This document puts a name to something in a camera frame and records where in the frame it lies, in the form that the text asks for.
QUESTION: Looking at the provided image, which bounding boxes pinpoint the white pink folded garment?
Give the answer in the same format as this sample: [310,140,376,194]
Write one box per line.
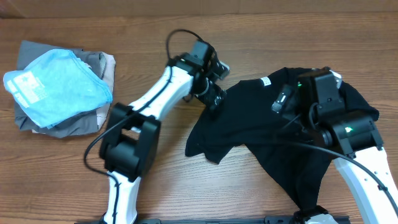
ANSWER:
[96,52,116,129]

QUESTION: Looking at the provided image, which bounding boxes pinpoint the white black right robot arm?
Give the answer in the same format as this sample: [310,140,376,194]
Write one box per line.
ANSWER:
[272,67,397,223]

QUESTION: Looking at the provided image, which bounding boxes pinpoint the light blue folded shirt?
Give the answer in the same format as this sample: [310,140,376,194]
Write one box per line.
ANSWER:
[3,49,113,128]

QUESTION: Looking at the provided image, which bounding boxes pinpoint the black t-shirt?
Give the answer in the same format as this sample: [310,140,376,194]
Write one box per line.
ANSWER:
[185,67,380,212]

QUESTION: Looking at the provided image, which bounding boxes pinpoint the grey folded garment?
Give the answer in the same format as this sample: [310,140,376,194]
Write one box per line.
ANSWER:
[14,40,105,138]

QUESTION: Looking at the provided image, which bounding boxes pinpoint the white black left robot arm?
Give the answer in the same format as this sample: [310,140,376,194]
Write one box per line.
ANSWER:
[99,53,229,223]

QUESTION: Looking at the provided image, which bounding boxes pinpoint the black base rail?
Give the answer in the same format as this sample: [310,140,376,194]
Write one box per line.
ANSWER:
[74,215,352,224]

